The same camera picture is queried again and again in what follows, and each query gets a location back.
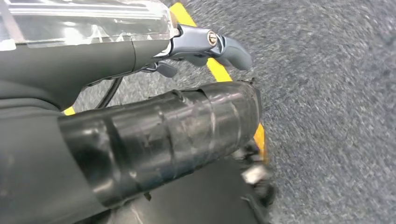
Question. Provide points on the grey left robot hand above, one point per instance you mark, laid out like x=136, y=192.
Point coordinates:
x=77, y=55

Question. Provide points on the black robot lower body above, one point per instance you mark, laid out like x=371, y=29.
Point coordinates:
x=201, y=198

